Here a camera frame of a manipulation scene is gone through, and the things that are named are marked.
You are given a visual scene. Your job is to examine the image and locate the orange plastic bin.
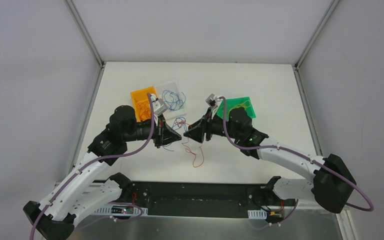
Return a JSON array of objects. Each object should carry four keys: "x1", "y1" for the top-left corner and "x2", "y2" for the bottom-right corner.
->
[{"x1": 130, "y1": 86, "x2": 157, "y2": 122}]

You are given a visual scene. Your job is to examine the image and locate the white plastic bin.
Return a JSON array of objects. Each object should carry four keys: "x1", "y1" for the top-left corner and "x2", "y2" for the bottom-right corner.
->
[{"x1": 154, "y1": 78, "x2": 187, "y2": 120}]

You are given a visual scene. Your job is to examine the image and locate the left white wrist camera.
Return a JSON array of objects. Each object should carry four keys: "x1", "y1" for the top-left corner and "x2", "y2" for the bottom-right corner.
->
[{"x1": 151, "y1": 97, "x2": 168, "y2": 117}]

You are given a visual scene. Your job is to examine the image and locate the blue single wire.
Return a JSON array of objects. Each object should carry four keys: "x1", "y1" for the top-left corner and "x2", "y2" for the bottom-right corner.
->
[{"x1": 162, "y1": 89, "x2": 187, "y2": 112}]

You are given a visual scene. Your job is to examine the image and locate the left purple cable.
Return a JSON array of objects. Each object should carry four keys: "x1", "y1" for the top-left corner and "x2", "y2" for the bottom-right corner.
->
[{"x1": 29, "y1": 92, "x2": 157, "y2": 240}]

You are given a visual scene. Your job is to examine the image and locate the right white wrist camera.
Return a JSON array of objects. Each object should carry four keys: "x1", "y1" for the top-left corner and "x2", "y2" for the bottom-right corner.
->
[{"x1": 205, "y1": 93, "x2": 220, "y2": 111}]

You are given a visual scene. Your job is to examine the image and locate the red-orange single wire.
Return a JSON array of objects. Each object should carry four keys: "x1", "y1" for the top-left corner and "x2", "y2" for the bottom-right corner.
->
[{"x1": 135, "y1": 99, "x2": 153, "y2": 121}]

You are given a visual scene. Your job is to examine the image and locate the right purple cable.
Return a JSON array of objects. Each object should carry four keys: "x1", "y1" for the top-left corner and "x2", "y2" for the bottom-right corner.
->
[{"x1": 216, "y1": 96, "x2": 375, "y2": 229}]

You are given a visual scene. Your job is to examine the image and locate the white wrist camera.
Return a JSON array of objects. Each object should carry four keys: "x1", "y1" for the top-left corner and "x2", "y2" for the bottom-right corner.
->
[
  {"x1": 205, "y1": 93, "x2": 220, "y2": 111},
  {"x1": 151, "y1": 97, "x2": 168, "y2": 117}
]

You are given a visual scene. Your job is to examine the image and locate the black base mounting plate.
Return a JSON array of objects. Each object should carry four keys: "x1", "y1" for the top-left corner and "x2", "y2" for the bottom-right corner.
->
[{"x1": 116, "y1": 181, "x2": 296, "y2": 219}]

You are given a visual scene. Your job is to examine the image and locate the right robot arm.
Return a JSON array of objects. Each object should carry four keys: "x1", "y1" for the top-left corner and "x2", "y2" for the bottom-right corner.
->
[{"x1": 183, "y1": 108, "x2": 356, "y2": 214}]

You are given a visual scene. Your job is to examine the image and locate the purple cable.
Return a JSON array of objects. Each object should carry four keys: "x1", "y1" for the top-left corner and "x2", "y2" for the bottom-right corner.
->
[
  {"x1": 216, "y1": 96, "x2": 375, "y2": 229},
  {"x1": 29, "y1": 92, "x2": 157, "y2": 240}
]

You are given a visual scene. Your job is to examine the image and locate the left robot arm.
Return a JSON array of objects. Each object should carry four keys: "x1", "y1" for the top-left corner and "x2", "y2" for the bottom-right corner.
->
[{"x1": 23, "y1": 102, "x2": 182, "y2": 240}]

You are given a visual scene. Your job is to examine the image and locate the green plastic bin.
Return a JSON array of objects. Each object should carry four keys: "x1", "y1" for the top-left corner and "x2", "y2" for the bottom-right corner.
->
[{"x1": 226, "y1": 96, "x2": 256, "y2": 119}]

